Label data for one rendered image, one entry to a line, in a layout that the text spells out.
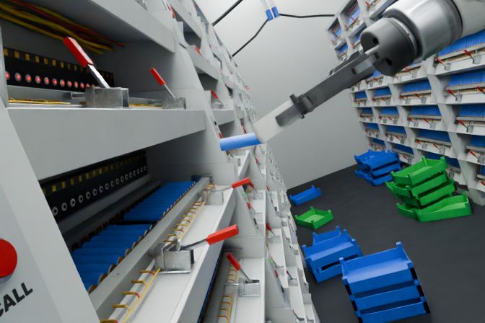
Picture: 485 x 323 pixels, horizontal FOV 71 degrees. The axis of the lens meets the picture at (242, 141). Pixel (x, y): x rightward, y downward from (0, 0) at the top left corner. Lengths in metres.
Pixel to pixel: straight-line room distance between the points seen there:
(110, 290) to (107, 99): 0.19
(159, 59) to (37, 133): 0.61
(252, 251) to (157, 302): 0.52
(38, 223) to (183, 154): 0.63
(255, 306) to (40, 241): 0.51
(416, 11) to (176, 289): 0.43
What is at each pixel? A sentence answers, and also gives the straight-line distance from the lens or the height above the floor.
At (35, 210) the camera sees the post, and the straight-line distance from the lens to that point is 0.21.
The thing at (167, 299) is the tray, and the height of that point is 0.93.
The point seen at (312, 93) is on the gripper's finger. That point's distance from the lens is 0.45.
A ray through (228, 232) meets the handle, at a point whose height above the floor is 0.95.
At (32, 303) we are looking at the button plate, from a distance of 0.19.
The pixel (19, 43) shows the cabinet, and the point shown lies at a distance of 0.68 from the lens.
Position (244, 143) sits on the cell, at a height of 1.03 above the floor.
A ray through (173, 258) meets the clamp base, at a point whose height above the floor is 0.95.
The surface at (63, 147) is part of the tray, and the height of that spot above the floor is 1.09.
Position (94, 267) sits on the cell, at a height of 0.98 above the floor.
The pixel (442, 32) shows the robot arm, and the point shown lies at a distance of 0.51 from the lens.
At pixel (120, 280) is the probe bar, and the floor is 0.97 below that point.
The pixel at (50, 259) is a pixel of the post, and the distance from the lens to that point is 0.21.
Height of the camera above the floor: 1.06
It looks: 3 degrees down
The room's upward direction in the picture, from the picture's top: 22 degrees counter-clockwise
